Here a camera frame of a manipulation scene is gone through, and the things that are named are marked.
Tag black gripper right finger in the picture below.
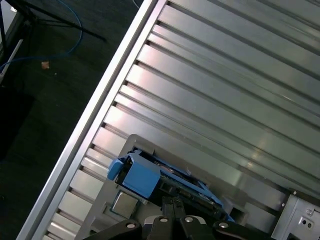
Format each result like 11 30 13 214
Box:
174 195 272 240

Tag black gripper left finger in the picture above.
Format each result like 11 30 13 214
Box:
86 195 175 240

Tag hard disk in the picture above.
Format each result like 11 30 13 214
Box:
107 148 236 224

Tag silver CPU chip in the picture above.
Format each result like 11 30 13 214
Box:
111 191 140 216

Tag grey parts rack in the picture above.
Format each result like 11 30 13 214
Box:
82 133 292 240

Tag black PC case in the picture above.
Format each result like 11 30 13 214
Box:
271 188 320 240

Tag black stand legs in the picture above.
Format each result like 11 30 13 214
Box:
0 0 108 51

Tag blue floor cable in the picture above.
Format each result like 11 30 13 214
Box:
0 0 141 76

